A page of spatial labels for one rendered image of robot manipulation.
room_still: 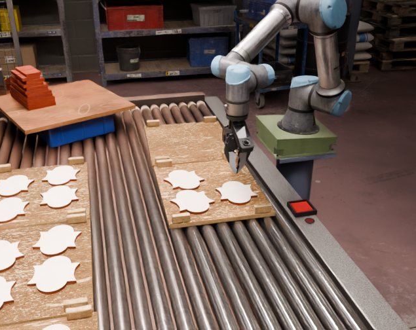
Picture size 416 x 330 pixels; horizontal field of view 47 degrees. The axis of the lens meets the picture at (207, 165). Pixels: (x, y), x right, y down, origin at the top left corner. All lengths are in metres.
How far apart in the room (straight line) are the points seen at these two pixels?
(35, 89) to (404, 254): 2.26
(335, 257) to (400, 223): 2.01
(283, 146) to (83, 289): 1.10
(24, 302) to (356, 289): 0.85
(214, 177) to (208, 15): 4.43
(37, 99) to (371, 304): 1.60
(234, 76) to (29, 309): 0.86
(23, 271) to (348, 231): 2.28
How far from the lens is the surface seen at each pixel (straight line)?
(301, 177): 2.22
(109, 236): 1.51
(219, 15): 6.11
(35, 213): 1.66
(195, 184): 1.70
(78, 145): 2.14
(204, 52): 6.16
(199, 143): 2.05
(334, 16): 1.79
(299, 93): 2.09
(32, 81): 2.23
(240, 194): 1.65
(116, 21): 5.89
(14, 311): 1.30
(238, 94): 1.50
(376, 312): 1.31
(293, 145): 2.08
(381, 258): 3.07
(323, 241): 1.51
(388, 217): 3.48
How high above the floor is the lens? 1.78
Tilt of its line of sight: 27 degrees down
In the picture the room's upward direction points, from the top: straight up
